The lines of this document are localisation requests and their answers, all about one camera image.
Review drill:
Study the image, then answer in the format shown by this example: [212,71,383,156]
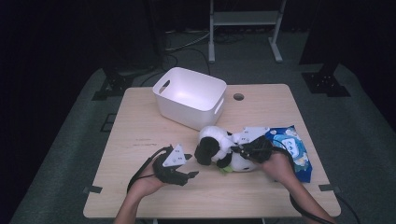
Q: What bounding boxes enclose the blue wet wipes packet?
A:
[264,124,314,184]

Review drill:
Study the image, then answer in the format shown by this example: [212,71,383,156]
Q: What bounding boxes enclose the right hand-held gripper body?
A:
[233,126,276,165]

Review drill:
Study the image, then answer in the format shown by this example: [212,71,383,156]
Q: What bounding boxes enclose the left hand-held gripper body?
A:
[151,143,191,187]

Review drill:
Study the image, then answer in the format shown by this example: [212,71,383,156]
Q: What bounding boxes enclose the black tape strip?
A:
[318,183,342,192]
[82,185,104,194]

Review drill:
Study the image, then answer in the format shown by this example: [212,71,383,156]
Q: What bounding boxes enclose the white plastic bin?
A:
[151,66,228,132]

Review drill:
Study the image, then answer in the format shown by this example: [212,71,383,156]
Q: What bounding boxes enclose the black stand base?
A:
[91,67,135,102]
[301,63,352,98]

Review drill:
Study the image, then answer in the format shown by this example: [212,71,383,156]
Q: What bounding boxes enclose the white metal stand frame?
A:
[207,0,288,64]

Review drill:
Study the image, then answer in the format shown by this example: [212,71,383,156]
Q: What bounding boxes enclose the black floor tape outline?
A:
[99,113,118,133]

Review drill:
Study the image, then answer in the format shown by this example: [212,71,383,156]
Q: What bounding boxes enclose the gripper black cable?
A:
[126,145,175,194]
[270,145,362,224]

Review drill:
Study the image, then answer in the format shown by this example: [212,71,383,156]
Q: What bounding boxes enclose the panda plush toy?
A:
[193,124,260,175]

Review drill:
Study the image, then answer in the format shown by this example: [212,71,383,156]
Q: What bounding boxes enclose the floor cables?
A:
[139,28,247,88]

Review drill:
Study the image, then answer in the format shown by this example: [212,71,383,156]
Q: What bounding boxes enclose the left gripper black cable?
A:
[126,145,175,194]

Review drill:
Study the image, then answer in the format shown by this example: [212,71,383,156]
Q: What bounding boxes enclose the person's right hand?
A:
[259,151,297,185]

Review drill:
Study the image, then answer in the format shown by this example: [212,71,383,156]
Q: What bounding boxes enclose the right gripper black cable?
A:
[270,145,362,224]

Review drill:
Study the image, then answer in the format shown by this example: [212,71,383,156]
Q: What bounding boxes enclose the person's left hand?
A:
[128,161,170,198]

